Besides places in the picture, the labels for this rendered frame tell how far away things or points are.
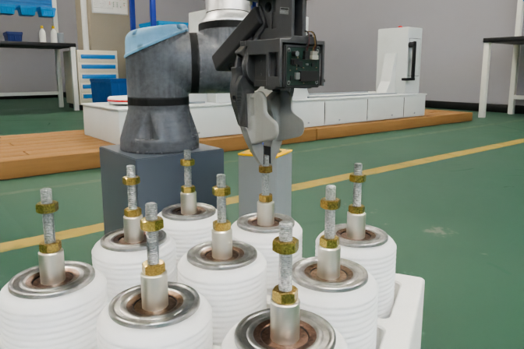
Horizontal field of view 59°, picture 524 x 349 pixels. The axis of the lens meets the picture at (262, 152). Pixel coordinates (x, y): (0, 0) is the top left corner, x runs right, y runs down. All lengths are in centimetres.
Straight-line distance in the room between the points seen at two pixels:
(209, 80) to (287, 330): 60
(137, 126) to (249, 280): 47
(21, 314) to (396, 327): 36
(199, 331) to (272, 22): 34
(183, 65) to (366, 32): 602
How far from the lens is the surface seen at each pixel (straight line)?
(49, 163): 225
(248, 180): 77
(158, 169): 84
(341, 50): 711
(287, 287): 35
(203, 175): 89
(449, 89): 607
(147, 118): 87
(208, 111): 263
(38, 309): 46
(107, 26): 680
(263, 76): 55
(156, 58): 87
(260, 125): 56
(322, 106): 320
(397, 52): 408
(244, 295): 49
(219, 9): 91
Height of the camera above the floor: 45
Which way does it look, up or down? 10 degrees down
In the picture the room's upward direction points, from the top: straight up
